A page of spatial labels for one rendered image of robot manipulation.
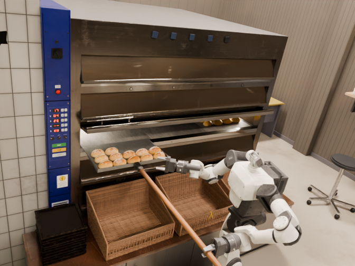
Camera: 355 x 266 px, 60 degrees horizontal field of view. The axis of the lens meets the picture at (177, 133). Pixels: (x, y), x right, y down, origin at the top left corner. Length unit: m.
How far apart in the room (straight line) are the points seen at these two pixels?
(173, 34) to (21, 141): 1.25
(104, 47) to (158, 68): 0.44
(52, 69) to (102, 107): 0.44
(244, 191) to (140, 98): 1.02
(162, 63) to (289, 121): 4.20
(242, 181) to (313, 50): 4.27
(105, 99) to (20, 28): 0.68
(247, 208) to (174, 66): 1.16
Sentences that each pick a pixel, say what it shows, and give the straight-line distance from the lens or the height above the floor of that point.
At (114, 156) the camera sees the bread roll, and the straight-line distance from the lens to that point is 2.21.
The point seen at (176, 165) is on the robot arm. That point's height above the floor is 1.28.
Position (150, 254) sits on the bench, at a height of 0.56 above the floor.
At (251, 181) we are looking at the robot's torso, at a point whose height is 1.39.
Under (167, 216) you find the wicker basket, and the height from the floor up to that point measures 0.71.
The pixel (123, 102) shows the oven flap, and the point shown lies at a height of 1.55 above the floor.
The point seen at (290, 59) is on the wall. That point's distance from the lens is 6.17.
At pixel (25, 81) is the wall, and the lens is 2.07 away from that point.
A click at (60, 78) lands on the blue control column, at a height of 1.75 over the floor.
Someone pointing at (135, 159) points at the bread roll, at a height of 1.22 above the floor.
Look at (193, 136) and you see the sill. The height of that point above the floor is 1.18.
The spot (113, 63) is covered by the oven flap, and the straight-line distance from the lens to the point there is 2.17.
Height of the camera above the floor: 2.35
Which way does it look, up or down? 25 degrees down
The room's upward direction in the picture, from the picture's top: 9 degrees clockwise
